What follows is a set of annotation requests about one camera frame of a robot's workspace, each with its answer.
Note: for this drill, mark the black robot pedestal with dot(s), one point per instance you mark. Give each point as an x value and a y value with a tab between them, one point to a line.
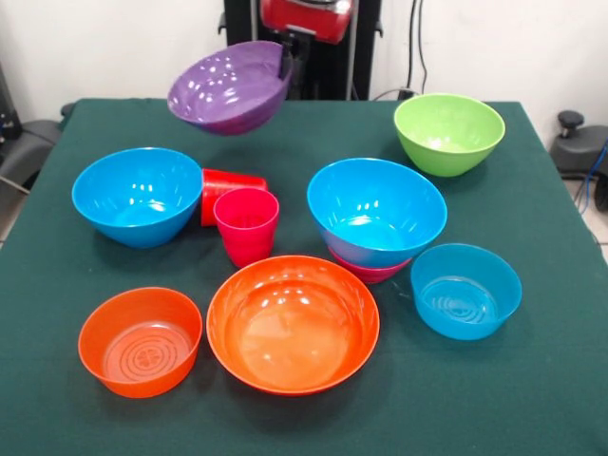
332	71

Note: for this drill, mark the purple plastic bowl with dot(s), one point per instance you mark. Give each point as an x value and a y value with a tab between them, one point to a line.
228	90

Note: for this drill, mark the small blue flat-bottomed bowl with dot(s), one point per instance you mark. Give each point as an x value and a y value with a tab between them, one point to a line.
465	294

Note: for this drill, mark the red plastic cup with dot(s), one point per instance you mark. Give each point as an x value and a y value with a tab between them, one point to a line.
228	180

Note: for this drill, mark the large blue plastic bowl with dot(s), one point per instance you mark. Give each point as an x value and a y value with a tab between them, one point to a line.
138	190
375	209

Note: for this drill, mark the pink plastic bowl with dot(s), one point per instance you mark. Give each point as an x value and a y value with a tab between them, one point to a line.
370	274

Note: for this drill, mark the green plastic bowl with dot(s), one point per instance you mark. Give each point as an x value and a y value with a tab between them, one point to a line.
449	138

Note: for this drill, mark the dark green tablecloth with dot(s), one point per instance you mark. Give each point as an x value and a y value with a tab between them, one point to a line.
475	404

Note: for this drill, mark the black stand base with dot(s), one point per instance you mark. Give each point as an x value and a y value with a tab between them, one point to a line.
28	147
577	152

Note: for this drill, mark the large orange plastic bowl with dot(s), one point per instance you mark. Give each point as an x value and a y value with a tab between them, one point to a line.
292	328

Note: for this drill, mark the pink plastic cup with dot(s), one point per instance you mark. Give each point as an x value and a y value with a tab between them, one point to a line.
247	233

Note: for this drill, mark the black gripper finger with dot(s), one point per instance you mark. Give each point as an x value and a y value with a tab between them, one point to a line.
286	62
301	62

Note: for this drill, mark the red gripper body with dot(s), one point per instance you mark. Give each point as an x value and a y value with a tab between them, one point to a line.
309	21

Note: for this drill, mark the small orange flat-bottomed bowl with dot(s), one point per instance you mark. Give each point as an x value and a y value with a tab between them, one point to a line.
142	342

